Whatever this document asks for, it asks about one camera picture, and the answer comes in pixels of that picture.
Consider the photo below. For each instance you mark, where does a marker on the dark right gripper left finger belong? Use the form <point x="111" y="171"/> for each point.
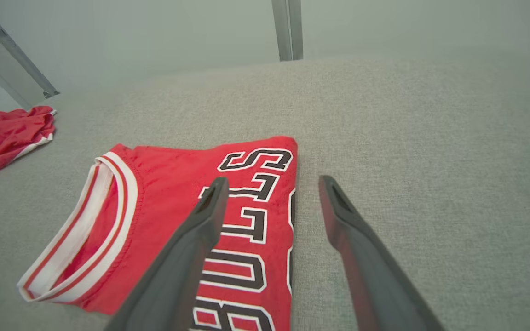
<point x="177" y="266"/>

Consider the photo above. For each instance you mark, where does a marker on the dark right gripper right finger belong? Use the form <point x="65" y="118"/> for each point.
<point x="371" y="276"/>

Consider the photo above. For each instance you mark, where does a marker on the red basketball jersey white trim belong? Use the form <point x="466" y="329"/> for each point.
<point x="168" y="193"/>

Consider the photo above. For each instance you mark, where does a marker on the red basketball shorts white stripe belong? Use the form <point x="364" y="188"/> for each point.
<point x="2" y="138"/>

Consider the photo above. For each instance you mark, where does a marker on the grey metal partition post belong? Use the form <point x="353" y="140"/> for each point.
<point x="288" y="27"/>

